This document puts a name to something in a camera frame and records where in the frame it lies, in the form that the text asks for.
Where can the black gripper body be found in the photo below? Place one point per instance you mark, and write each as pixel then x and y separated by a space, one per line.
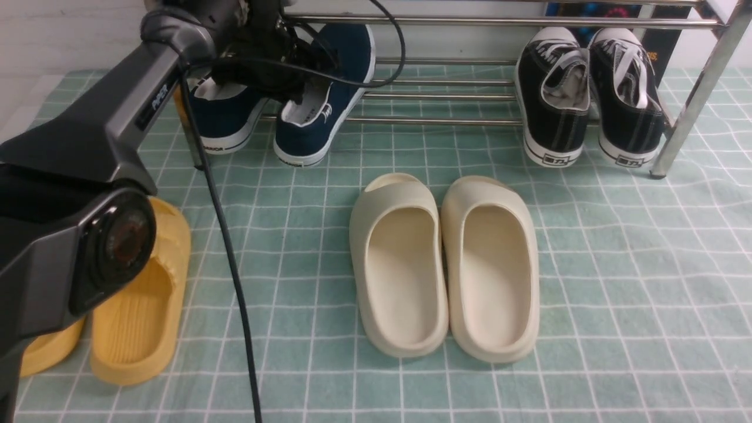
pixel 274 54

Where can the navy canvas sneaker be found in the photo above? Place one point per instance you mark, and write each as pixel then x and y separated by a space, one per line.
pixel 304 131
pixel 226 114

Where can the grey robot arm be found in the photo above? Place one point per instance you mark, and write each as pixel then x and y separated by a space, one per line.
pixel 77 223

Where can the dark box behind rack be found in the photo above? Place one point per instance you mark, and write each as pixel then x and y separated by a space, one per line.
pixel 658 43

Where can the left cream foam slipper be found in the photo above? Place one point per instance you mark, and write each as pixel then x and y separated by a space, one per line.
pixel 395 248

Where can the cream foam slipper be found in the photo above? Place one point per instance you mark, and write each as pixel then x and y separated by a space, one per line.
pixel 491 255
pixel 395 248

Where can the left black canvas sneaker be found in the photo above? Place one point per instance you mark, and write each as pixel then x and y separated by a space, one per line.
pixel 552 88

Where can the black canvas sneaker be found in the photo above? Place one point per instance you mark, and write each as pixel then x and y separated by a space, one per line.
pixel 623 85
pixel 552 88

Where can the right cream foam slipper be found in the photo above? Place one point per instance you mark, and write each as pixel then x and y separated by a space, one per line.
pixel 491 255

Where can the right yellow rubber slipper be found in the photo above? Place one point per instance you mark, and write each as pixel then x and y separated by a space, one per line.
pixel 134 333

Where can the yellow rubber slipper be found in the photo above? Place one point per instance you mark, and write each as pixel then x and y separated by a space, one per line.
pixel 48 350
pixel 134 333

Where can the left yellow rubber slipper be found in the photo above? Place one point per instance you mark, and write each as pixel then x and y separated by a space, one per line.
pixel 48 350

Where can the right black canvas sneaker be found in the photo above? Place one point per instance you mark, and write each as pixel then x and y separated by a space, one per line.
pixel 623 85

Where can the green checkered floor cloth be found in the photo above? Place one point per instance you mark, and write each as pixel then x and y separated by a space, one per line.
pixel 645 287

